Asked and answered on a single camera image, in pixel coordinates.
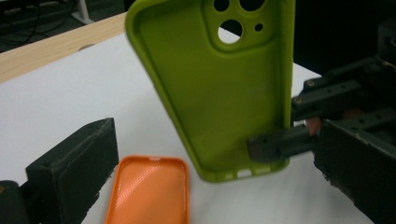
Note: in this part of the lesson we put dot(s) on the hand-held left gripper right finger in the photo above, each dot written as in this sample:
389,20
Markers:
361,174

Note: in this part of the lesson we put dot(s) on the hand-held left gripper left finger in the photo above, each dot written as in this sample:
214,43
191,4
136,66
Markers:
74,168

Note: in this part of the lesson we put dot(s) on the green phone case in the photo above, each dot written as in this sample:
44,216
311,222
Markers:
218,93

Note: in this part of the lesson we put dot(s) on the orange phone case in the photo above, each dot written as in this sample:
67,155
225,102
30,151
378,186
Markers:
149,193

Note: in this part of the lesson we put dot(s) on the wooden table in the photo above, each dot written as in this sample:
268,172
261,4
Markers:
46,53

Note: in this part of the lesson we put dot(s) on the white metal desk frame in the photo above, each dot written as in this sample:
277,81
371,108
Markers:
82,12

